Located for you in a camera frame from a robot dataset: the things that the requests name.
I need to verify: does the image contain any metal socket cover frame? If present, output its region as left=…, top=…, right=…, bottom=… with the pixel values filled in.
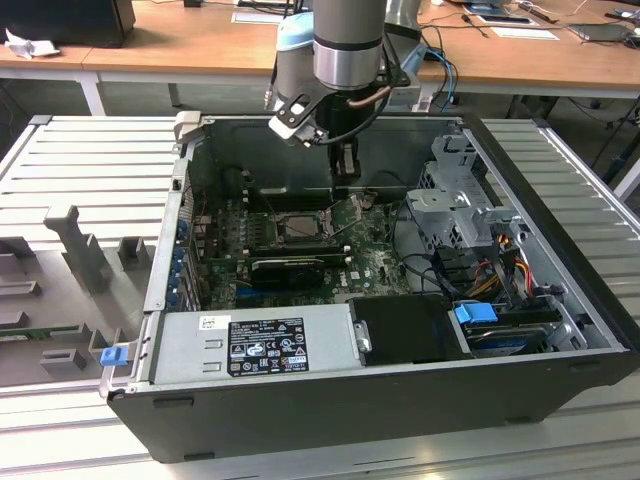
left=321, top=191, right=376, bottom=240

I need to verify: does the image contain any black RAM slot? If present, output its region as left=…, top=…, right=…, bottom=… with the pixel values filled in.
left=252, top=187, right=336, bottom=211
left=244, top=238, right=354, bottom=264

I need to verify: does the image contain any CPU socket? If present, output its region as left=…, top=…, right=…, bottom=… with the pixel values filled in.
left=272, top=209, right=335, bottom=247

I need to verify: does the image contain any silver metal drive cage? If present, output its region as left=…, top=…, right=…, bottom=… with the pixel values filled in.
left=404, top=132, right=531, bottom=251

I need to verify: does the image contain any white paper sheet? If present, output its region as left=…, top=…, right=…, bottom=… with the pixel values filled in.
left=492, top=24, right=561, bottom=41
left=232, top=10, right=281, bottom=25

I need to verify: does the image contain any green motherboard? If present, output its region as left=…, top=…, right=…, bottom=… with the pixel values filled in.
left=192, top=192, right=441, bottom=309

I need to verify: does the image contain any black graphics card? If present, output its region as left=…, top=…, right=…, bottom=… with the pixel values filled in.
left=249, top=257, right=326, bottom=290

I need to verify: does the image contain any wooden desk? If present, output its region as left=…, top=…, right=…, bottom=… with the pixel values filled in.
left=0, top=29, right=146, bottom=116
left=82, top=0, right=640, bottom=101

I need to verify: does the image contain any blue disk carrier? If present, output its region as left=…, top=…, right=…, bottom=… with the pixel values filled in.
left=452, top=301, right=501, bottom=334

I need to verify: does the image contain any black power supply label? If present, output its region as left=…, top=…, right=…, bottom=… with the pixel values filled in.
left=227, top=316, right=310, bottom=377

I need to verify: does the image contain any hard disk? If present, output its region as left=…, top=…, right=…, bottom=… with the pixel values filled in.
left=462, top=322, right=551, bottom=357

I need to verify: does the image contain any dark notebook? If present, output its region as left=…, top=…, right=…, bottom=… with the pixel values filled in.
left=569, top=22, right=634, bottom=44

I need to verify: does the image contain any grey power supply unit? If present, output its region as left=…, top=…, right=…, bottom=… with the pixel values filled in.
left=149, top=303, right=374, bottom=384

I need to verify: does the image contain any black computer tower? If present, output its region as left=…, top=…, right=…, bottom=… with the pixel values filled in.
left=0, top=0, right=136, bottom=49

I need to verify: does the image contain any black open PC case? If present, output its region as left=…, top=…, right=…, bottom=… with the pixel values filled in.
left=99, top=112, right=640, bottom=464

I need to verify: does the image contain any grey parts rack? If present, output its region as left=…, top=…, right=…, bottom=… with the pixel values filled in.
left=0, top=204, right=156, bottom=389

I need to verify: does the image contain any crumpled white paper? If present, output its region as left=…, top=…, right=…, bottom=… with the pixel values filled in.
left=3, top=27, right=61, bottom=59

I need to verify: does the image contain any blue plastic case latch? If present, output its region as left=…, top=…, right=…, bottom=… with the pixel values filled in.
left=99, top=346, right=126, bottom=369

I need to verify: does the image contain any green RAM stick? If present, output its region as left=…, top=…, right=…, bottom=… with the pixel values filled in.
left=0, top=325, right=81, bottom=337

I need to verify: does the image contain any copper-coloured cable loop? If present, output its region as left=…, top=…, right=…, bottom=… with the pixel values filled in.
left=347, top=84, right=391, bottom=109

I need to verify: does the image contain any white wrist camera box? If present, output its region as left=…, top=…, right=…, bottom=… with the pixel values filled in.
left=268, top=92, right=324, bottom=149

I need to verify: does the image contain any black wire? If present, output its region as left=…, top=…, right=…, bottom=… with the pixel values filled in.
left=369, top=171, right=451, bottom=301

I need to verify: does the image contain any blue cable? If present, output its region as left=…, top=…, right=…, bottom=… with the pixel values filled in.
left=434, top=49, right=459, bottom=109

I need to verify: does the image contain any grey case latch handle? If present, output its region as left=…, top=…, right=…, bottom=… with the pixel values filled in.
left=173, top=110, right=202, bottom=149

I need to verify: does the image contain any coloured power wire bundle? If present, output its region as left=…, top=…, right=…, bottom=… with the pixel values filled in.
left=469, top=249, right=536, bottom=301

